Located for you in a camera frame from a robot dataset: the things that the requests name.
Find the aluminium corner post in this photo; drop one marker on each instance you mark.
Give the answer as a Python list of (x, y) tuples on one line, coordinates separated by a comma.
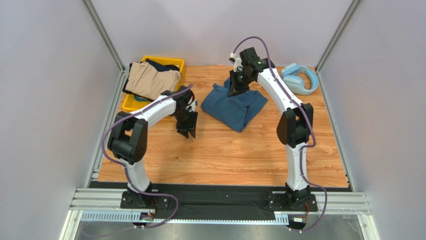
[(338, 33), (98, 24)]

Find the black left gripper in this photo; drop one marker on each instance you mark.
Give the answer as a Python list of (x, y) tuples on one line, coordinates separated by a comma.
[(190, 126)]

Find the aluminium front frame rail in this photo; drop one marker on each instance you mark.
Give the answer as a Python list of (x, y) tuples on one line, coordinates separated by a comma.
[(102, 205)]

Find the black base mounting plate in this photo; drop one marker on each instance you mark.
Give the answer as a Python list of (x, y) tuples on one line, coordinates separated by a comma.
[(213, 202)]

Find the beige folded t-shirt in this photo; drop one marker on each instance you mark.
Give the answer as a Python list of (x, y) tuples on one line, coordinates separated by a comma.
[(151, 81)]

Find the aluminium left corner post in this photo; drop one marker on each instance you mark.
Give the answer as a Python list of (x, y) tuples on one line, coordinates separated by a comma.
[(98, 24)]

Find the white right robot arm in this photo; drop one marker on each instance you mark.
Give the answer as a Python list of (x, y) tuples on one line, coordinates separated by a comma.
[(295, 124)]

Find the black folded t-shirt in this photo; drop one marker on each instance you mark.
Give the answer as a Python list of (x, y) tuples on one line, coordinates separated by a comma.
[(166, 68)]

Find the yellow plastic bin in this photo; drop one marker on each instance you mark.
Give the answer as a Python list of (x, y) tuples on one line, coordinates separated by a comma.
[(148, 78)]

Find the blue t-shirt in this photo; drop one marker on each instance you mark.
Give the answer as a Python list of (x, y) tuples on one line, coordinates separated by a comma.
[(234, 111)]

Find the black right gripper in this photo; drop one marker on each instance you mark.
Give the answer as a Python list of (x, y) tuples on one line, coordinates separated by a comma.
[(237, 81)]

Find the light blue headphones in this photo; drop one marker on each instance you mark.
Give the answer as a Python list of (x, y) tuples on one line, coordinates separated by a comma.
[(290, 76)]

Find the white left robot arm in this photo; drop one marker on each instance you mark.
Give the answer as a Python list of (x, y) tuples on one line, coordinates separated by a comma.
[(127, 139)]

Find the aluminium right corner post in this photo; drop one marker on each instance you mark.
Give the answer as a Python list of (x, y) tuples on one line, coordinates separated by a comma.
[(338, 33)]

